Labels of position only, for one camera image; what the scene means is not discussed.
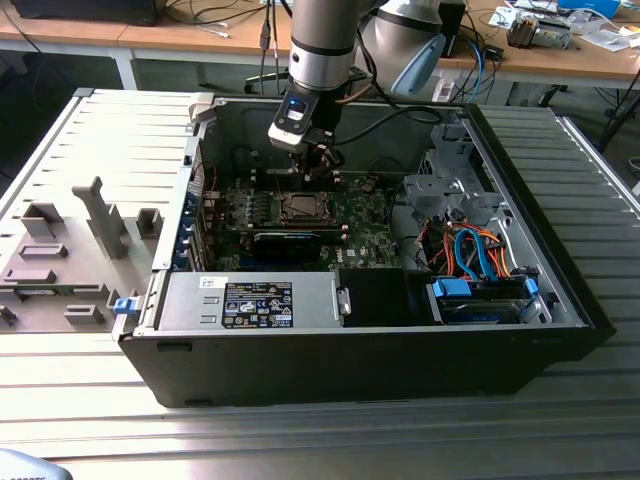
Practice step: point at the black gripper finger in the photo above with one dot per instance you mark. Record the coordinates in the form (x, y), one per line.
(307, 167)
(332, 157)

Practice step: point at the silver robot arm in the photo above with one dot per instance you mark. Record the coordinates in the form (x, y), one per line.
(320, 50)

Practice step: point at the CPU socket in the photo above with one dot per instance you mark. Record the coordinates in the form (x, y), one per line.
(278, 217)

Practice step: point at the silver CPU cooler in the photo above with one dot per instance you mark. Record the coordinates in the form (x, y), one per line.
(530, 32)

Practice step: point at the graphics card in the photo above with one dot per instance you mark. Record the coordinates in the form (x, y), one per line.
(285, 247)

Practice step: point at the green motherboard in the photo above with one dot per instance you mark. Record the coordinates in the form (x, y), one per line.
(370, 235)

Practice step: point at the small white device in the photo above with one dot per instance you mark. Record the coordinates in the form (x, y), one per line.
(443, 90)

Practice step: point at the silver drive cage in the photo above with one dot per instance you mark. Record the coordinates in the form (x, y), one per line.
(450, 195)

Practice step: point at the silver power supply unit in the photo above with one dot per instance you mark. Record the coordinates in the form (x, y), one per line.
(190, 300)

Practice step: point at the black PC case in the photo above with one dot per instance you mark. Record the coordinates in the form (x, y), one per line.
(300, 365)

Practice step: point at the grey parts rack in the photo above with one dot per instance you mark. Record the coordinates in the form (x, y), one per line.
(107, 225)

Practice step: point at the hard disk in blue carrier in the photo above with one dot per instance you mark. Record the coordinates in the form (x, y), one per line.
(480, 310)

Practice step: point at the wooden desk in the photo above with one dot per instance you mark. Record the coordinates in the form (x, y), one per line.
(550, 62)
(75, 35)

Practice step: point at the blue plastic clip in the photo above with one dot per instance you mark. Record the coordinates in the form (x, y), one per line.
(125, 306)

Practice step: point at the black equipment box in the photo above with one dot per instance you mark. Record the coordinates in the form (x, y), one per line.
(85, 10)

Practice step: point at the blue box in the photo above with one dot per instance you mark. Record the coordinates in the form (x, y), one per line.
(590, 5)

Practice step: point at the clear plastic bag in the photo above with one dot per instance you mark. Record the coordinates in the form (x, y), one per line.
(607, 37)

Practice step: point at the green RAM stick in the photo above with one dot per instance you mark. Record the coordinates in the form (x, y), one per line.
(35, 291)

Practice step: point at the grey rounded object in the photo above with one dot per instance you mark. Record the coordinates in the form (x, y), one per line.
(25, 467)

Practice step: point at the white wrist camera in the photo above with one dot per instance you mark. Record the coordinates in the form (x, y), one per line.
(292, 125)

